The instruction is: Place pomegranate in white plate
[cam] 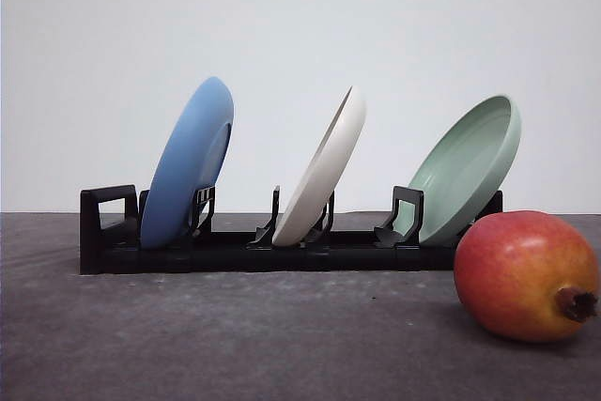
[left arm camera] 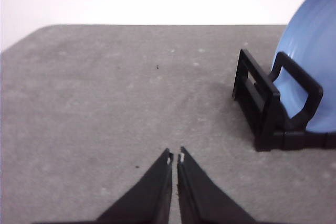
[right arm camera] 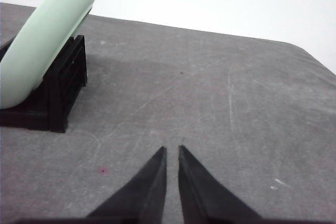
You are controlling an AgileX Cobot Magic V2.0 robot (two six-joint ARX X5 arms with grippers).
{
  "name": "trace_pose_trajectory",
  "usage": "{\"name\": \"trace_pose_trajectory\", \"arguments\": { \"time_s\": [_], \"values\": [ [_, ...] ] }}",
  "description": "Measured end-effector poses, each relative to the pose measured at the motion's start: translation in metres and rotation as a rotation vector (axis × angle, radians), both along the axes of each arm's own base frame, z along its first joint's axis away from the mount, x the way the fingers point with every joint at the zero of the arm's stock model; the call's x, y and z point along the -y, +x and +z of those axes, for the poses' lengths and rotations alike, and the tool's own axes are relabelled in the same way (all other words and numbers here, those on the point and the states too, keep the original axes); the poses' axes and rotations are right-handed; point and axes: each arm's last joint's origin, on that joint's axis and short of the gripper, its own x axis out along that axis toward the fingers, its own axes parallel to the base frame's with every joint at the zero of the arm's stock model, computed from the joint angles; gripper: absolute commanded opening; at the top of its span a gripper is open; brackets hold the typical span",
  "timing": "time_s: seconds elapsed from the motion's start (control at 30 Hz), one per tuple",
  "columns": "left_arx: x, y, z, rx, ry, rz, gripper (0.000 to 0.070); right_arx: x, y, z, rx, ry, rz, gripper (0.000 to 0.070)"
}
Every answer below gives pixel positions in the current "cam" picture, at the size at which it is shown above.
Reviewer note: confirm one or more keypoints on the blue plate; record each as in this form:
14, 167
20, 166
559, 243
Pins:
192, 155

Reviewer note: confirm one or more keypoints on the red yellow pomegranate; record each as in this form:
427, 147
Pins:
528, 275

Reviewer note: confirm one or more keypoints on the white plate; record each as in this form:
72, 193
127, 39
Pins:
322, 171

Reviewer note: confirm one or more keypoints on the green plate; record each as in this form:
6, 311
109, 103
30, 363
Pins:
464, 174

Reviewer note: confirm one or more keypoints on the black plate rack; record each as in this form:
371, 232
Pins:
112, 218

